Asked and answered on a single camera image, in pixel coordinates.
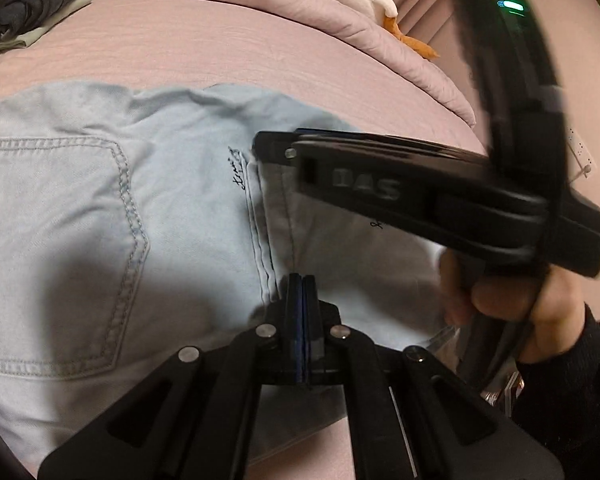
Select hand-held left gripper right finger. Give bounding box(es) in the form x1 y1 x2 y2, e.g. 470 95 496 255
304 274 566 480

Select person's right forearm black sleeve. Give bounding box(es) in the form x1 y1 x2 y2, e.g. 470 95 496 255
510 304 600 480

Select person's right hand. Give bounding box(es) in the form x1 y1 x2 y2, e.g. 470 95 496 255
439 247 589 364

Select folded pale green cloth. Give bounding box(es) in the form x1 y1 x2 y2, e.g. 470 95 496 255
0 0 94 64

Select white power strip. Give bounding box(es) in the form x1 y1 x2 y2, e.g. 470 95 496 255
567 127 599 179

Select light blue jeans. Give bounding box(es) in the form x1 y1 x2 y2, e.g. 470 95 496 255
0 82 481 480

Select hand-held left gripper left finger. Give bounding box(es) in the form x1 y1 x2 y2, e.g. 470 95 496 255
37 274 305 480

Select pink quilt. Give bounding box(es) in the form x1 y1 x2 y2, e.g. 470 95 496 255
92 0 479 128

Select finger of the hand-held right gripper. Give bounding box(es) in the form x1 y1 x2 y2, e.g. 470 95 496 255
252 129 486 162
285 139 547 257

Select pink curtain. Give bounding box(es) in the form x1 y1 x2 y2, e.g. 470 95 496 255
396 0 481 126

